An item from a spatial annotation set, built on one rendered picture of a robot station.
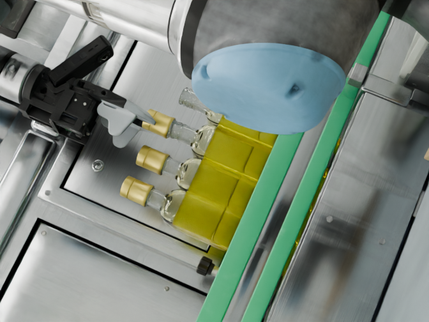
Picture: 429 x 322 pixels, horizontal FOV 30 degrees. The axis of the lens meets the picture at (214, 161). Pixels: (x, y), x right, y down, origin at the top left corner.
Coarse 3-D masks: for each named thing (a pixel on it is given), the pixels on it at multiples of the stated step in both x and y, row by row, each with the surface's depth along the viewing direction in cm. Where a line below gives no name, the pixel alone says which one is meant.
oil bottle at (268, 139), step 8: (208, 112) 126; (208, 120) 127; (216, 120) 125; (224, 120) 125; (232, 128) 125; (240, 128) 125; (248, 128) 125; (248, 136) 125; (256, 136) 124; (264, 136) 124; (272, 136) 124; (264, 144) 125; (272, 144) 124; (336, 144) 124
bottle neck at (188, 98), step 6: (186, 90) 128; (192, 90) 129; (180, 96) 128; (186, 96) 128; (192, 96) 128; (180, 102) 128; (186, 102) 128; (192, 102) 128; (198, 102) 127; (192, 108) 128; (198, 108) 128; (204, 108) 127
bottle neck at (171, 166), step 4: (168, 160) 125; (172, 160) 125; (176, 160) 126; (164, 164) 125; (168, 164) 125; (172, 164) 125; (176, 164) 125; (180, 164) 125; (164, 168) 125; (168, 168) 125; (172, 168) 125; (176, 168) 125; (164, 172) 125; (168, 172) 125; (172, 172) 125; (176, 172) 125; (172, 176) 125
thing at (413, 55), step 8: (416, 32) 118; (416, 40) 118; (424, 40) 102; (416, 48) 105; (424, 48) 106; (408, 56) 117; (416, 56) 107; (408, 64) 110; (400, 72) 114; (408, 72) 115
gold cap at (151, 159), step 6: (144, 150) 125; (150, 150) 126; (156, 150) 126; (138, 156) 125; (144, 156) 125; (150, 156) 125; (156, 156) 125; (162, 156) 125; (168, 156) 126; (138, 162) 126; (144, 162) 125; (150, 162) 125; (156, 162) 125; (162, 162) 125; (150, 168) 126; (156, 168) 125
